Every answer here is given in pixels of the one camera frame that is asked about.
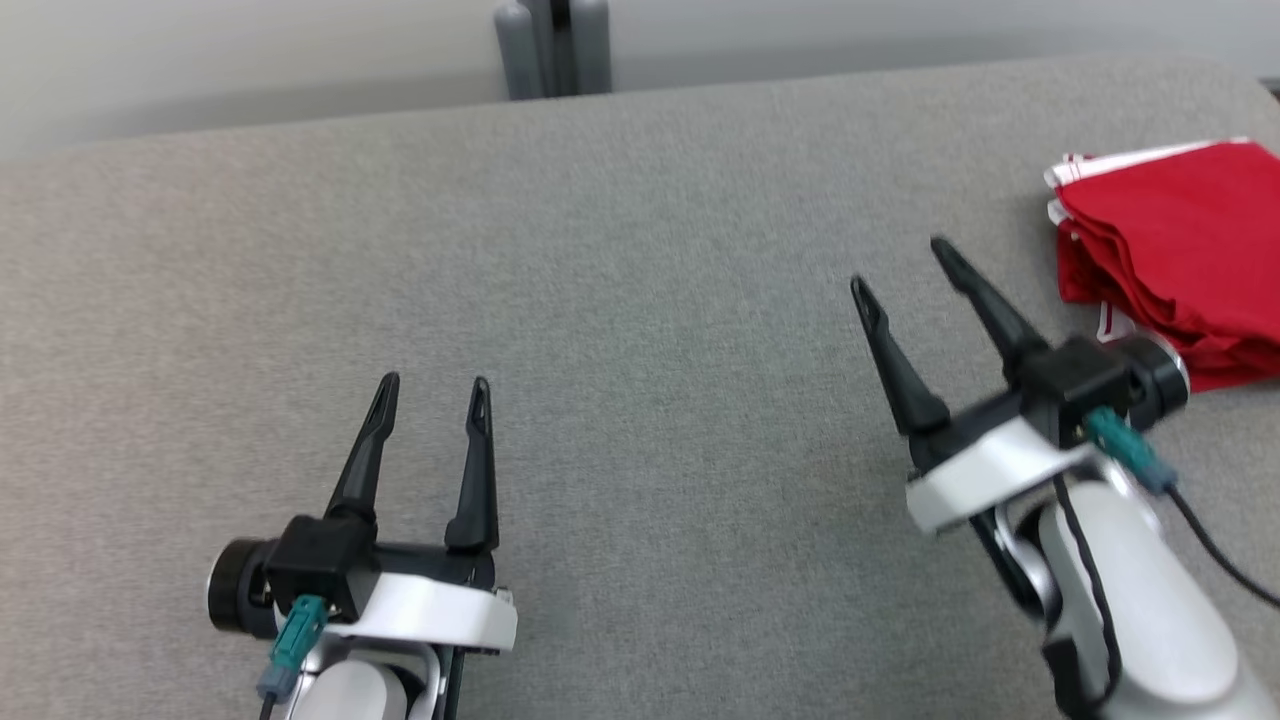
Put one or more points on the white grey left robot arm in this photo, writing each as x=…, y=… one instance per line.
x=355, y=695

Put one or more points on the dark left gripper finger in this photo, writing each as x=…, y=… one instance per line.
x=476, y=490
x=365, y=470

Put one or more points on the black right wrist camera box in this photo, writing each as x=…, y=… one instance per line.
x=1075, y=385

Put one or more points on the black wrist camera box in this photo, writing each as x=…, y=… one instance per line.
x=320, y=555
x=1075, y=385

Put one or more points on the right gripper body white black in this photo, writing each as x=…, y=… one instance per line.
x=990, y=475

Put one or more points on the red shorts with white bands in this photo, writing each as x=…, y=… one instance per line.
x=1190, y=230

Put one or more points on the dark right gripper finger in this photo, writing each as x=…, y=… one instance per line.
x=995, y=315
x=905, y=380

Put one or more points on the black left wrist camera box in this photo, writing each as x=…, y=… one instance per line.
x=320, y=555

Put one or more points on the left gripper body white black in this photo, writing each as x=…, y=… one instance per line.
x=430, y=610

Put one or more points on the grey cylinder post foot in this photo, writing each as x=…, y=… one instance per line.
x=592, y=45

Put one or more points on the grey metal stand post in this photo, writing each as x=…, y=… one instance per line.
x=515, y=50

